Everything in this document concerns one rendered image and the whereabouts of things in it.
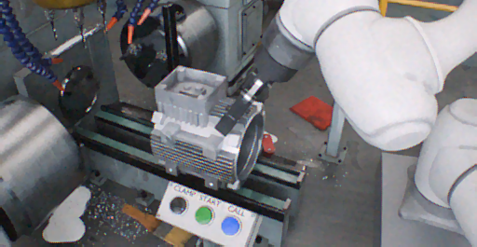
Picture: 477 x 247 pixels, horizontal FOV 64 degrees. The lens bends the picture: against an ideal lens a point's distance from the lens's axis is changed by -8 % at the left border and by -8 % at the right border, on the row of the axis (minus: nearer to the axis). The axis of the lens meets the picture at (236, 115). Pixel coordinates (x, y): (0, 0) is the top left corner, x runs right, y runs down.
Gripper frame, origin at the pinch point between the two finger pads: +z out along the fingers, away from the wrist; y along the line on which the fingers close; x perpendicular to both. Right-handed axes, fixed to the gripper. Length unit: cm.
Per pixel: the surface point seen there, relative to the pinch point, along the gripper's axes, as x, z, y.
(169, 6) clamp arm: -27.5, 1.6, -18.4
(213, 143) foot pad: 0.4, 5.3, 2.2
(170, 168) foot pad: -3.7, 19.4, 3.8
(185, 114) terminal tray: -7.8, 7.0, -0.6
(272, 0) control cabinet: -42, 142, -307
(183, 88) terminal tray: -12.1, 6.4, -5.3
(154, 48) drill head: -29.5, 23.0, -26.6
